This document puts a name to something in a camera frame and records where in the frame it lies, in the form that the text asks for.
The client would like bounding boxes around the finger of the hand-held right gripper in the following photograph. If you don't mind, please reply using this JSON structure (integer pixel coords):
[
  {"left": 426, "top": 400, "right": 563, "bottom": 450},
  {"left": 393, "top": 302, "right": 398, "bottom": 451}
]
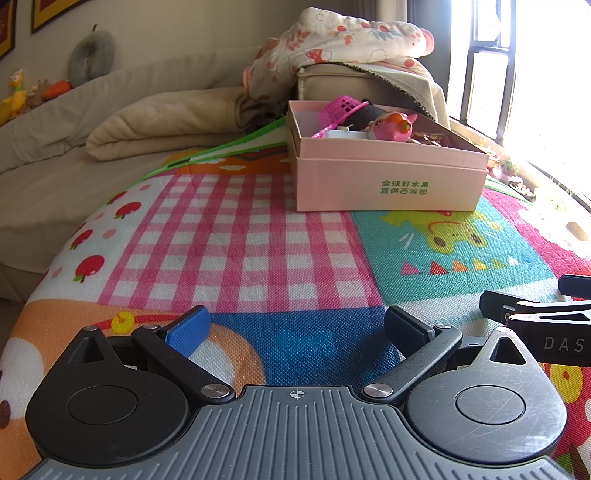
[
  {"left": 558, "top": 274, "right": 591, "bottom": 296},
  {"left": 479, "top": 291, "right": 591, "bottom": 325}
]

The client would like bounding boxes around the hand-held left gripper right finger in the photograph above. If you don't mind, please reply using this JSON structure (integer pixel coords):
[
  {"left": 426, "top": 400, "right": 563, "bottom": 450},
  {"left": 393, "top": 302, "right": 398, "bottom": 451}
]
[{"left": 362, "top": 305, "right": 532, "bottom": 408}]

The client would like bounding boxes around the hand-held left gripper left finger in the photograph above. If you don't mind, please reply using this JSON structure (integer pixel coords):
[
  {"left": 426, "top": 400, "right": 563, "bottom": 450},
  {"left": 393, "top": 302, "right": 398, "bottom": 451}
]
[{"left": 69, "top": 305, "right": 237, "bottom": 405}]

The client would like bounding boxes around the pink cardboard box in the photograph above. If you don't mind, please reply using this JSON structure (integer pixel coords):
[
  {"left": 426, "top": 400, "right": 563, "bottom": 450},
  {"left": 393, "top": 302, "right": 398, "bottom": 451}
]
[{"left": 286, "top": 99, "right": 490, "bottom": 213}]

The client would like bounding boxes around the pink round animal toy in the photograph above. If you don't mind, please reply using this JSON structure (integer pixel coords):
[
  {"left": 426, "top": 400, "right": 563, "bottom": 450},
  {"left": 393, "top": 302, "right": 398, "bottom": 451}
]
[{"left": 366, "top": 111, "right": 419, "bottom": 144}]

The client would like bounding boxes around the pink toy basket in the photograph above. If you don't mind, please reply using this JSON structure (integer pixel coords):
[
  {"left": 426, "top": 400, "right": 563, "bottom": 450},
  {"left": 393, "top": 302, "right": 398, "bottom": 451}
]
[{"left": 310, "top": 95, "right": 370, "bottom": 139}]

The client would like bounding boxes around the colourful cartoon play mat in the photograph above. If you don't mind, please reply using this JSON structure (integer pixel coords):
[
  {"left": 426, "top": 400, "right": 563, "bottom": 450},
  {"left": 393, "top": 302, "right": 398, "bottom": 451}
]
[{"left": 0, "top": 115, "right": 591, "bottom": 480}]

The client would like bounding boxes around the dark shallow plant bowl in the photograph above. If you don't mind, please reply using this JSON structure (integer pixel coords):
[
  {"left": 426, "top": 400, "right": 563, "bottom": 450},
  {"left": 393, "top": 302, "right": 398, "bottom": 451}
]
[{"left": 507, "top": 180, "right": 537, "bottom": 203}]

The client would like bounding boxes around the wrapped bread packet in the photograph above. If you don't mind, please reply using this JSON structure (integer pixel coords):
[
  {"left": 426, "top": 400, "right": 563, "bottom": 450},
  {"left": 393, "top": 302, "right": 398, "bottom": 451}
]
[{"left": 410, "top": 131, "right": 450, "bottom": 147}]

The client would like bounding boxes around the folded beige blanket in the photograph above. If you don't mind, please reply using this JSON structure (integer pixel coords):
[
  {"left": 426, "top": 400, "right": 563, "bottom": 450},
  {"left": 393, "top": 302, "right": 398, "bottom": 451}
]
[{"left": 85, "top": 86, "right": 288, "bottom": 162}]

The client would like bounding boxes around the black plush toy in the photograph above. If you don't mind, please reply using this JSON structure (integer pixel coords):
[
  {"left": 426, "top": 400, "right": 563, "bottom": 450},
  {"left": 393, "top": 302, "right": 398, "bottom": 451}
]
[{"left": 346, "top": 99, "right": 394, "bottom": 133}]

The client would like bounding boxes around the grey fringed cloth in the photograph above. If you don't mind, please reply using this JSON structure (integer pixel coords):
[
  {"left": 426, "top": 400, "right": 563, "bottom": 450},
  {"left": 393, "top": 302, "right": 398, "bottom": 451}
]
[{"left": 342, "top": 60, "right": 451, "bottom": 131}]

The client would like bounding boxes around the orange plush toy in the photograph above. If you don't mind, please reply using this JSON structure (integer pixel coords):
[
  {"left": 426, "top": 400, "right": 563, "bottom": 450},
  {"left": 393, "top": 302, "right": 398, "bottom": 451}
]
[{"left": 42, "top": 79, "right": 73, "bottom": 100}]

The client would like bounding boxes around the brown plush toy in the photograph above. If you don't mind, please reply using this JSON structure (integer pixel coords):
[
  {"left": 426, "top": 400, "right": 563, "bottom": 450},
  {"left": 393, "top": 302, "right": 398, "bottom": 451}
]
[{"left": 25, "top": 80, "right": 49, "bottom": 110}]

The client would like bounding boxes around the yellow duck plush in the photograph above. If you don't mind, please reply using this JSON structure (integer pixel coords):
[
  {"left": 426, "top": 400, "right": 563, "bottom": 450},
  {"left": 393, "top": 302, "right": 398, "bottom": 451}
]
[{"left": 0, "top": 69, "right": 29, "bottom": 126}]

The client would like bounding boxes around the grey neck pillow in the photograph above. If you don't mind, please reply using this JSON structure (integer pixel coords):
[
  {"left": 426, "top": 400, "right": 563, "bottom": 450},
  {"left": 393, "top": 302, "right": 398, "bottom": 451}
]
[{"left": 69, "top": 24, "right": 116, "bottom": 88}]

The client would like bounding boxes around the floral print blanket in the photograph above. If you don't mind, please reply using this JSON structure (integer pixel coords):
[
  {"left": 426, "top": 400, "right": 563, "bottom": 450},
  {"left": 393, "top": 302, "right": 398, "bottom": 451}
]
[{"left": 242, "top": 6, "right": 437, "bottom": 105}]

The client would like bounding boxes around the beige curtain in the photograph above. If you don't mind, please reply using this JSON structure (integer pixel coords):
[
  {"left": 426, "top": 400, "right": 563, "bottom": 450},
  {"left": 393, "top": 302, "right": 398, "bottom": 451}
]
[{"left": 378, "top": 0, "right": 408, "bottom": 25}]

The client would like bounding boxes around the dark window frame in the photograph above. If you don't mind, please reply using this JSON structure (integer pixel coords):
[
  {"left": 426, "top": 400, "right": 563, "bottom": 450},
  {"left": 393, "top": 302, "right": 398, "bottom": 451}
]
[{"left": 445, "top": 0, "right": 591, "bottom": 214}]

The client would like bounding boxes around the framed wall picture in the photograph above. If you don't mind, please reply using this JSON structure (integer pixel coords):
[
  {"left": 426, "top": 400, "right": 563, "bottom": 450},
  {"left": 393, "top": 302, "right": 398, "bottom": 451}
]
[
  {"left": 31, "top": 0, "right": 89, "bottom": 33},
  {"left": 0, "top": 0, "right": 18, "bottom": 59}
]

